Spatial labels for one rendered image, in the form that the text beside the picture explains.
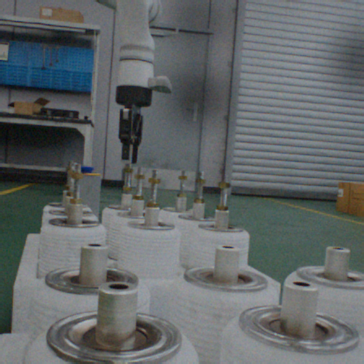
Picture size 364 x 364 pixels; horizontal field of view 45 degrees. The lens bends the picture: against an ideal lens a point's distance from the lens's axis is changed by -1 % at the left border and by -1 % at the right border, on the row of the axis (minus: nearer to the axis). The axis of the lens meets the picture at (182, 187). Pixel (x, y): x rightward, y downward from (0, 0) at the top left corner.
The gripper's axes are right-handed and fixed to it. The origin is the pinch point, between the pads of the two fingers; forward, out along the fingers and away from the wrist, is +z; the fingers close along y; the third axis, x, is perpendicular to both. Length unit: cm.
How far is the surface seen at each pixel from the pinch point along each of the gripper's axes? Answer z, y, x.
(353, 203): 25, -334, 151
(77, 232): 11.4, 30.5, -0.6
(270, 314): 11, 60, 22
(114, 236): 14.3, 14.4, 1.1
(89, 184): 6.9, -10.4, -11.0
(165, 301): 20.5, 28.8, 12.3
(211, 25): -182, -487, -1
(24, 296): 19.5, 35.7, -5.6
